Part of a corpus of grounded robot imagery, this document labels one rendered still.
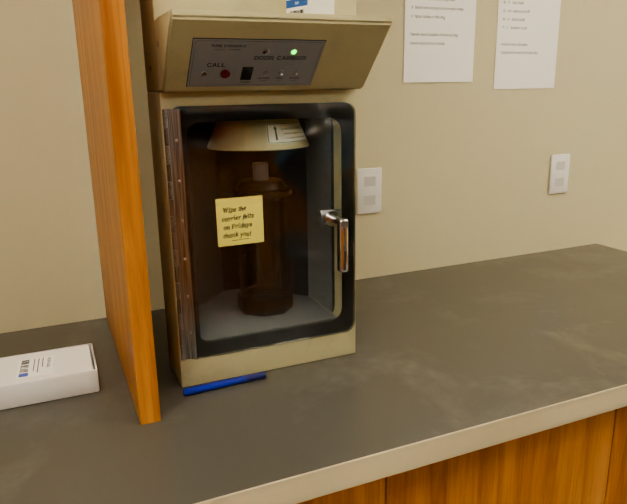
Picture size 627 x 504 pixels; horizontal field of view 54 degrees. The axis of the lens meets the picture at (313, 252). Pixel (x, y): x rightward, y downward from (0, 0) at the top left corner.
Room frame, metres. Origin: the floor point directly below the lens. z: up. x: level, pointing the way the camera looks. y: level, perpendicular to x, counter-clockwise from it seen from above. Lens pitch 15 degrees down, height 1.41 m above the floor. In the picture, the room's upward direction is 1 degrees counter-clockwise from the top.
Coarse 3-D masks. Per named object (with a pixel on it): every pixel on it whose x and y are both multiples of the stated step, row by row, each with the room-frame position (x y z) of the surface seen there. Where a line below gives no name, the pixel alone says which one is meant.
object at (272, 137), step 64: (192, 128) 0.92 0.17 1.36; (256, 128) 0.96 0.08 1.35; (320, 128) 1.01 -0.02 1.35; (192, 192) 0.92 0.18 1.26; (256, 192) 0.96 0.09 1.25; (320, 192) 1.01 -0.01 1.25; (192, 256) 0.92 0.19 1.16; (256, 256) 0.96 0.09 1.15; (320, 256) 1.00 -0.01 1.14; (256, 320) 0.96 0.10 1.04; (320, 320) 1.00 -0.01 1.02
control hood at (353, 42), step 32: (160, 32) 0.88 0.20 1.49; (192, 32) 0.84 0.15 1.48; (224, 32) 0.86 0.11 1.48; (256, 32) 0.87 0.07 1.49; (288, 32) 0.89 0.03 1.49; (320, 32) 0.91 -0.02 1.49; (352, 32) 0.93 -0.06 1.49; (384, 32) 0.95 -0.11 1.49; (160, 64) 0.89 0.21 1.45; (320, 64) 0.95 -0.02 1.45; (352, 64) 0.97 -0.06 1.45
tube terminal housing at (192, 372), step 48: (144, 0) 0.98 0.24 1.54; (192, 0) 0.94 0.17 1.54; (240, 0) 0.97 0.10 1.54; (336, 0) 1.03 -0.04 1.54; (144, 48) 1.01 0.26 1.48; (192, 96) 0.94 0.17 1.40; (240, 96) 0.97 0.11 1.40; (288, 96) 1.00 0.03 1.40; (336, 96) 1.03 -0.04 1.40; (336, 336) 1.03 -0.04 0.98; (192, 384) 0.93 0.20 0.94
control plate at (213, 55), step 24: (192, 48) 0.86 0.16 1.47; (216, 48) 0.87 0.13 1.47; (240, 48) 0.88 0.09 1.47; (264, 48) 0.90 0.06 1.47; (288, 48) 0.91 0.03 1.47; (312, 48) 0.92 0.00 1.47; (192, 72) 0.89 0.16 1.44; (216, 72) 0.90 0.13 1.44; (240, 72) 0.91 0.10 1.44; (288, 72) 0.94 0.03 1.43; (312, 72) 0.96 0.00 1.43
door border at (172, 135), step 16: (176, 112) 0.92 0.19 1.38; (176, 128) 0.92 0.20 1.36; (176, 144) 0.91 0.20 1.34; (176, 160) 0.91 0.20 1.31; (176, 176) 0.91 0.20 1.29; (176, 192) 0.91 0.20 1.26; (176, 208) 0.91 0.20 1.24; (176, 224) 0.91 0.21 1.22; (176, 240) 0.91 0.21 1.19; (176, 272) 0.91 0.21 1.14; (192, 304) 0.92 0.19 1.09; (192, 320) 0.92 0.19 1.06; (192, 336) 0.92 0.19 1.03; (192, 352) 0.92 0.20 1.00
